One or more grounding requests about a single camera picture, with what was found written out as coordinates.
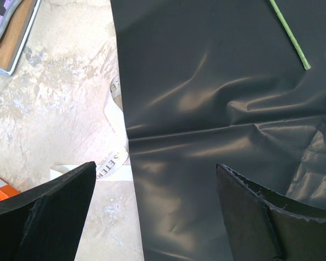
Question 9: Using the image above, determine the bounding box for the white rose stem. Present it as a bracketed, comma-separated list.
[269, 0, 311, 71]

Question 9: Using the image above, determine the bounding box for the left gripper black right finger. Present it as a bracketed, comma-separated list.
[216, 164, 326, 260]

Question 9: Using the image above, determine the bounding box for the cream printed ribbon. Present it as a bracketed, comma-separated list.
[49, 76, 133, 182]

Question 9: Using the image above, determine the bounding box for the white wire wooden shelf rack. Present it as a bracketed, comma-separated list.
[0, 0, 41, 76]

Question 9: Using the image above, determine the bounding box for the black wrapping paper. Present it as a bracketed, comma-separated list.
[111, 1, 326, 260]

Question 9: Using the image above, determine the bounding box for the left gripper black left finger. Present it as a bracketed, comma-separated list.
[0, 161, 96, 260]

